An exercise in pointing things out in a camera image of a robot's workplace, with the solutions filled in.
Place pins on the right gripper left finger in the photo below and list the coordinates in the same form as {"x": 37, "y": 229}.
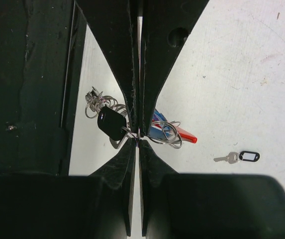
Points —
{"x": 98, "y": 206}

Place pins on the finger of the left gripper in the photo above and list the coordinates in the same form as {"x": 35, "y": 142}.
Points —
{"x": 115, "y": 28}
{"x": 166, "y": 25}

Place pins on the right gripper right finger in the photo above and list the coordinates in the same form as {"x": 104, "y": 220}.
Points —
{"x": 207, "y": 206}

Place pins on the blue tag key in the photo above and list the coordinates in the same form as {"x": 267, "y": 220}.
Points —
{"x": 156, "y": 131}

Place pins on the keys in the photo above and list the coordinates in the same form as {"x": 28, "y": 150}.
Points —
{"x": 113, "y": 124}

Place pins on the black tag key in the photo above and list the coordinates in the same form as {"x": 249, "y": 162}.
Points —
{"x": 235, "y": 157}

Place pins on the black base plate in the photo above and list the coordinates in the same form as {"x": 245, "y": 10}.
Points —
{"x": 41, "y": 50}

